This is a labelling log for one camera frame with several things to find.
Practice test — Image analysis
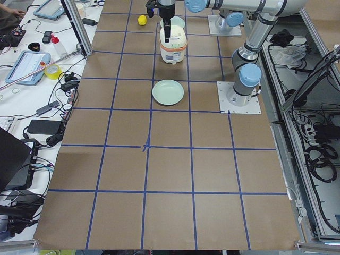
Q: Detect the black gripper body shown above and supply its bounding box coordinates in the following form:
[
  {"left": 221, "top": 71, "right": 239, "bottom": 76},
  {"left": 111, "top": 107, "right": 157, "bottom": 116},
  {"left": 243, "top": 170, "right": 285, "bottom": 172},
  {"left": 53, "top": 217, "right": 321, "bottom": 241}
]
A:
[{"left": 158, "top": 0, "right": 175, "bottom": 19}]

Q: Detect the white rice cooker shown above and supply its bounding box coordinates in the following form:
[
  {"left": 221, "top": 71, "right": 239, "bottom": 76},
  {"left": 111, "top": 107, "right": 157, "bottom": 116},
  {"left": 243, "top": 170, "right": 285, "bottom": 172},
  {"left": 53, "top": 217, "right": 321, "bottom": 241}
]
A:
[{"left": 160, "top": 25, "right": 187, "bottom": 64}]

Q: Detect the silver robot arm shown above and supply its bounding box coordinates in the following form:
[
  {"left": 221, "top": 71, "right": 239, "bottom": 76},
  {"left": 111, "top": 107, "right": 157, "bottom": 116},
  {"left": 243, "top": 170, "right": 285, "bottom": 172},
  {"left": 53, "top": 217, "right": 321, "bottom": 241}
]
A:
[
  {"left": 146, "top": 1, "right": 306, "bottom": 48},
  {"left": 216, "top": 6, "right": 278, "bottom": 97}
]

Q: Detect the light green bowl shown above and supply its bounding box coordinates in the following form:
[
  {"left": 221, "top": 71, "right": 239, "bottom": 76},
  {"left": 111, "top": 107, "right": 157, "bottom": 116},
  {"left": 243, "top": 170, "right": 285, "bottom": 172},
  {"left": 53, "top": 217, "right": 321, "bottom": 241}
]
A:
[{"left": 170, "top": 16, "right": 185, "bottom": 29}]

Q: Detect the yellow lemon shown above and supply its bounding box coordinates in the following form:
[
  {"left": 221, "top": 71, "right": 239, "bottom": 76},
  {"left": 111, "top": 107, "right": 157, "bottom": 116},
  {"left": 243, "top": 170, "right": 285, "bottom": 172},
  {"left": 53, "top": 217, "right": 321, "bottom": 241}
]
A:
[{"left": 138, "top": 15, "right": 147, "bottom": 26}]

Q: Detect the light green plate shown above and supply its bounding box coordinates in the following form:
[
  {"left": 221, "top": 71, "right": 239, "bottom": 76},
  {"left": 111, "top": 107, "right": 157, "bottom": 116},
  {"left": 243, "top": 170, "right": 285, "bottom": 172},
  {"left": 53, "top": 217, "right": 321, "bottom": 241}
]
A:
[{"left": 152, "top": 80, "right": 184, "bottom": 106}]

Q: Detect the white paper cup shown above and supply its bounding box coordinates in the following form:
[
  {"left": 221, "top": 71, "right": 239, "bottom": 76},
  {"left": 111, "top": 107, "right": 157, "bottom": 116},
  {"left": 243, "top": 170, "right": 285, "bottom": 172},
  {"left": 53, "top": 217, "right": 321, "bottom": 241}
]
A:
[{"left": 76, "top": 3, "right": 86, "bottom": 19}]

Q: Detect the red cap spray bottle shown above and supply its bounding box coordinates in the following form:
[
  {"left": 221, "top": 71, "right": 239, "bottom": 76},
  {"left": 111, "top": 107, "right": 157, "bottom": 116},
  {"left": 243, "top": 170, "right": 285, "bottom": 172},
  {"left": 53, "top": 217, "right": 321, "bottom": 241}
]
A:
[{"left": 51, "top": 34, "right": 67, "bottom": 57}]

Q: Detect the blue teach pendant far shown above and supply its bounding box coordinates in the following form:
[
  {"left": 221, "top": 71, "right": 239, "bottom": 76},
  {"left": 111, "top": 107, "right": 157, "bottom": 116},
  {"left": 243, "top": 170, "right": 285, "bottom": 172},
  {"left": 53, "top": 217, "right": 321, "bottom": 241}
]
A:
[{"left": 33, "top": 0, "right": 64, "bottom": 20}]

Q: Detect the blue teach pendant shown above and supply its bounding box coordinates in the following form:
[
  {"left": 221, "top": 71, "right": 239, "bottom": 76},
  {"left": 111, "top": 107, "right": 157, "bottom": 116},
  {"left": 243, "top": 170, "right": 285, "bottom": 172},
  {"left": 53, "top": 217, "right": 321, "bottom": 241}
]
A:
[
  {"left": 33, "top": 0, "right": 64, "bottom": 20},
  {"left": 5, "top": 51, "right": 51, "bottom": 86}
]

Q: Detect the black cloth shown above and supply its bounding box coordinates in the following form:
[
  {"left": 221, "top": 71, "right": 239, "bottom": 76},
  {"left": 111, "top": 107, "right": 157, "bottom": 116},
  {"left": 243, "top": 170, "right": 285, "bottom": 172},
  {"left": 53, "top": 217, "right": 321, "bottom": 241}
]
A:
[{"left": 269, "top": 29, "right": 294, "bottom": 47}]

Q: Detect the black phone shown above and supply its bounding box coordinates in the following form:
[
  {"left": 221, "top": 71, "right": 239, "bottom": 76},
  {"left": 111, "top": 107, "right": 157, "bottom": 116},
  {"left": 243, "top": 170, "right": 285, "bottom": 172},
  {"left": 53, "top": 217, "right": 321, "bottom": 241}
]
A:
[{"left": 42, "top": 31, "right": 52, "bottom": 44}]

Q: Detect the yellow tape roll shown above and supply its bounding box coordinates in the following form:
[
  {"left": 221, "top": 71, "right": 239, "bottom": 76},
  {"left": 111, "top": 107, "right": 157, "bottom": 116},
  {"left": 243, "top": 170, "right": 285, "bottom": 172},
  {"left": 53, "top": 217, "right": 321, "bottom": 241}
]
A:
[{"left": 44, "top": 64, "right": 62, "bottom": 80}]

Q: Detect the white crumpled cloth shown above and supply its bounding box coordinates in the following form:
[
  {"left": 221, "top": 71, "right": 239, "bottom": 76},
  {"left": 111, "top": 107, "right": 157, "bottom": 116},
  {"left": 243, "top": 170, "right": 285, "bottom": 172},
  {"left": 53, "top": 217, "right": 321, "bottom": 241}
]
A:
[{"left": 273, "top": 46, "right": 307, "bottom": 69}]

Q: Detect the black small bowl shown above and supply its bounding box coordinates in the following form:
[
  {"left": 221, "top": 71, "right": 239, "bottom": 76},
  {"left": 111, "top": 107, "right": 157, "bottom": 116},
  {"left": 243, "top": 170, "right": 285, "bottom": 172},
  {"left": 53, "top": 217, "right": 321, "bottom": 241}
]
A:
[{"left": 28, "top": 42, "right": 41, "bottom": 52}]

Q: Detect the blue teach pendant near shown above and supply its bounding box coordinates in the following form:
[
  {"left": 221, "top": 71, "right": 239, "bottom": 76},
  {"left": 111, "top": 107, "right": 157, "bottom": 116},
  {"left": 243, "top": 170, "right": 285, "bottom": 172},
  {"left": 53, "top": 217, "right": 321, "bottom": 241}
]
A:
[{"left": 5, "top": 51, "right": 51, "bottom": 86}]

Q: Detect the black laptop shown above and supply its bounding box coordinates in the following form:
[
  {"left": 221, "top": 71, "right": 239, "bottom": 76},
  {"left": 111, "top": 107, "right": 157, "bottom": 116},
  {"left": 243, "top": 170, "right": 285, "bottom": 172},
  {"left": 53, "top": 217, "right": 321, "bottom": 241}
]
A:
[{"left": 1, "top": 129, "right": 38, "bottom": 191}]

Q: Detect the aluminium frame post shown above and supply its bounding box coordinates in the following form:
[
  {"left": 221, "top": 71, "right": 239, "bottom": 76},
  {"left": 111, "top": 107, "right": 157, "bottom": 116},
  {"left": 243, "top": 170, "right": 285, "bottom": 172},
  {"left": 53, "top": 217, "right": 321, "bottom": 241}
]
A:
[{"left": 61, "top": 0, "right": 93, "bottom": 57}]

